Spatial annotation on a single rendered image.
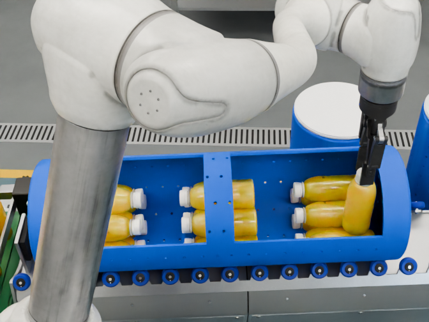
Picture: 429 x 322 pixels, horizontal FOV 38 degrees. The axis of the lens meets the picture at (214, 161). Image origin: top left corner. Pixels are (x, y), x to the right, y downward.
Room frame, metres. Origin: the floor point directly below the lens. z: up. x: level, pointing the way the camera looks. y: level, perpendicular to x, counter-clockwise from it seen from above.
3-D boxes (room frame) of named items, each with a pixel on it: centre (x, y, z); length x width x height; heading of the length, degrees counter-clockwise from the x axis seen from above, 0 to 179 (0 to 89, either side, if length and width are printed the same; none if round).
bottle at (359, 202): (0.98, -0.34, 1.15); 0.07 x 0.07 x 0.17
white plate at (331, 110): (1.48, -0.39, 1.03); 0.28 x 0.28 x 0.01
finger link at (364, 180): (0.96, -0.34, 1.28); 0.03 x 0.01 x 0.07; 90
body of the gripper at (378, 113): (0.98, -0.34, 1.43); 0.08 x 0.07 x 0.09; 0
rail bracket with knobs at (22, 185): (1.24, 0.54, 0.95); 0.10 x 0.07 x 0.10; 0
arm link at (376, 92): (0.98, -0.34, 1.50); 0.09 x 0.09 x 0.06
